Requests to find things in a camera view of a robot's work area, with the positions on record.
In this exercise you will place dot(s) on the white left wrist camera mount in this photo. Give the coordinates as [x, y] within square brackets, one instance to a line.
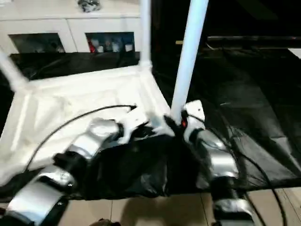
[134, 120]

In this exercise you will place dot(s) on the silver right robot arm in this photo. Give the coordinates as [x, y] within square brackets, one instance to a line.
[221, 160]

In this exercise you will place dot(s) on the white flat panel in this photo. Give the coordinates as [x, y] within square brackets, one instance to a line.
[295, 53]

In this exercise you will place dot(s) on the black glossy mat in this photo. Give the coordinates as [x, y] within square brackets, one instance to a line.
[247, 106]

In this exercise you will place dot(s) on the white cabinet with glass doors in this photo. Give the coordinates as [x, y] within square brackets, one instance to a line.
[70, 26]

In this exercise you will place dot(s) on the white plastic table leg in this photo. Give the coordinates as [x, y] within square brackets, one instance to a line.
[145, 35]
[13, 70]
[190, 58]

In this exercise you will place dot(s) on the small white jar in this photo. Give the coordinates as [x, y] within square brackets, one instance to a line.
[128, 47]

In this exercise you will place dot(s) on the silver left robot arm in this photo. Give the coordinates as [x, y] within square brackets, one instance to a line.
[87, 141]

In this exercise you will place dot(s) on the dark robot torso part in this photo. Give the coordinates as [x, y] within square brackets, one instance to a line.
[102, 223]

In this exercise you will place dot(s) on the white plastic table top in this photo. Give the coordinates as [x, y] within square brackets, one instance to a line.
[70, 94]

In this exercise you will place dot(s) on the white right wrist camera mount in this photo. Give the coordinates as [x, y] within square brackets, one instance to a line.
[194, 109]

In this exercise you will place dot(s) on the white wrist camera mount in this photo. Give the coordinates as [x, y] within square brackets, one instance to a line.
[194, 109]
[134, 120]

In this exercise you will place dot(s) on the black bundle on cabinet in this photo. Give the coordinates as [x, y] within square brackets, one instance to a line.
[89, 5]

